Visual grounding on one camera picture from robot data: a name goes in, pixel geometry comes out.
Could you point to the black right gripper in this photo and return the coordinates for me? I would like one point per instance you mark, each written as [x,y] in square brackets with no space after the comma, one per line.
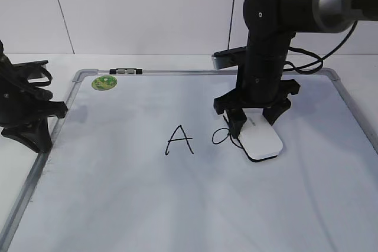
[258,85]

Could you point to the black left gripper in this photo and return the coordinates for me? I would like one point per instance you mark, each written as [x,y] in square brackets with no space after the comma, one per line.
[25,106]

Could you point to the white eraser with black felt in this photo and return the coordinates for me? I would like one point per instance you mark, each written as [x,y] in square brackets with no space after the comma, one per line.
[257,138]

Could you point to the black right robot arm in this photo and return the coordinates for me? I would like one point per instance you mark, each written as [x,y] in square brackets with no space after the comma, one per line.
[272,24]

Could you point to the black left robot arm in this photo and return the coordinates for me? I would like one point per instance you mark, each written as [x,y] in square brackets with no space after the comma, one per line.
[1,54]

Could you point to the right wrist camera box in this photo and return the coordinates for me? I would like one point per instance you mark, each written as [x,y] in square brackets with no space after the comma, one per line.
[229,58]

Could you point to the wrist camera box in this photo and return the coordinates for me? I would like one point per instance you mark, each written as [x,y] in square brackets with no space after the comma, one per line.
[32,70]
[229,58]

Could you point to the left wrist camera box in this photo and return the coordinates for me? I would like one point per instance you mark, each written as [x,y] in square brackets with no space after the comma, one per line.
[32,70]

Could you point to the black hanging clip on frame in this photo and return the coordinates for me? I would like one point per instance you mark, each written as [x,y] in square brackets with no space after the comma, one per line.
[123,71]

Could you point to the white board with grey frame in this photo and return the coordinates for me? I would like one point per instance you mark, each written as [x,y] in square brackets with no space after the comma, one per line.
[149,166]

